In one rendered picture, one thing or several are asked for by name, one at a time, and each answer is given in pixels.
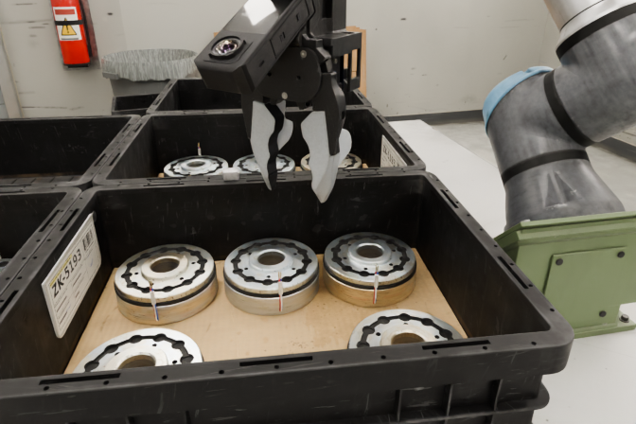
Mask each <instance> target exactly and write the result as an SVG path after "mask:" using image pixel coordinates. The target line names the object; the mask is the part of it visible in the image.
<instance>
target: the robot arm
mask: <svg viewBox="0 0 636 424"><path fill-rule="evenodd" d="M543 1H544V3H545V5H546V7H547V9H548V10H549V12H550V14H551V16H552V18H553V20H554V22H555V24H556V26H557V28H558V30H559V32H560V37H559V40H558V42H557V44H556V49H555V52H556V55H557V57H558V59H559V61H560V63H561V66H559V67H557V68H556V69H552V68H550V67H546V66H536V67H531V68H528V69H527V70H526V71H525V72H523V71H520V72H517V73H515V74H513V75H511V76H510V77H508V78H506V79H504V80H503V81H501V82H500V83H499V84H498V85H497V86H496V87H494V88H493V89H492V91H491V92H490V93H489V94H488V96H487V97H486V100H485V102H484V107H483V117H484V121H485V130H486V135H487V137H488V138H489V141H490V144H491V148H492V150H493V153H494V157H495V160H496V163H497V167H498V170H499V172H500V175H501V179H502V182H503V188H504V191H505V221H506V225H505V227H504V228H503V231H506V230H508V229H509V228H511V227H513V226H515V225H516V224H518V223H520V222H521V221H524V220H530V221H541V220H550V219H560V218H569V217H578V216H588V215H597V214H607V213H615V212H625V211H626V210H625V208H624V205H623V204H622V202H621V201H620V200H619V199H618V197H617V196H616V195H615V194H614V193H613V192H612V190H611V189H610V188H609V187H608V186H607V185H606V183H605V182H604V181H603V180H602V179H601V178H600V176H599V175H598V174H597V173H596V172H595V171H594V169H593V168H592V164H591V162H590V159H589V156H588V154H587V152H586V148H587V147H588V146H591V145H593V144H595V143H598V142H600V141H602V140H605V139H607V138H609V137H612V136H614V135H616V134H618V133H621V132H624V131H626V130H628V129H631V128H633V127H635V126H636V0H543ZM355 49H357V73H356V77H354V78H352V50H355ZM345 54H348V58H347V68H345ZM194 62H195V64H196V66H197V69H198V71H199V73H200V75H201V77H202V79H203V82H204V84H205V86H206V88H208V89H214V90H220V91H225V92H232V93H238V94H241V107H242V112H243V117H244V122H245V127H246V132H247V136H248V138H249V139H250V140H251V145H252V149H253V153H254V156H255V158H256V162H257V164H258V167H259V169H260V171H261V174H262V176H263V178H264V181H265V183H266V185H267V187H268V188H269V189H270V190H275V187H276V179H277V167H276V157H277V155H278V153H279V150H280V149H281V148H282V147H283V146H284V145H285V144H286V143H287V142H288V141H289V139H290V138H291V136H292V128H293V123H292V121H290V120H288V119H286V117H285V108H286V100H287V101H294V102H296V104H297V105H298V107H299V109H301V110H304V109H306V108H308V107H310V106H311V103H312V110H313V112H311V113H310V114H309V115H308V116H307V117H306V118H305V119H304V120H303V121H302V123H301V130H302V134H303V138H304V139H305V141H306V142H307V144H308V146H309V168H310V170H311V173H312V182H311V189H312V191H313V192H314V194H315V196H316V197H317V199H318V201H319V202H320V203H324V202H325V201H326V200H327V198H328V196H329V194H330V192H331V190H332V188H333V187H334V184H335V180H336V175H337V172H338V166H339V165H340V164H341V163H342V162H343V160H344V159H345V157H346V156H347V155H348V153H349V152H350V149H351V136H350V133H349V131H347V130H345V129H343V125H344V123H345V110H346V106H345V94H344V92H343V90H344V80H345V79H347V92H351V91H353V90H355V89H358V88H360V87H361V63H362V32H354V31H347V30H346V0H248V1H247V2H246V3H245V4H244V5H243V6H242V7H241V8H240V10H239V11H238V12H237V13H236V14H235V15H234V16H233V17H232V18H231V20H230V21H229V22H228V23H227V24H226V25H225V26H224V27H223V28H222V30H221V31H220V32H219V33H218V34H217V35H216V36H215V37H214V38H213V40H212V41H211V42H210V43H209V44H208V45H207V46H206V47H205V48H204V49H203V51H202V52H201V53H200V54H199V55H198V56H197V57H196V58H195V59H194Z"/></svg>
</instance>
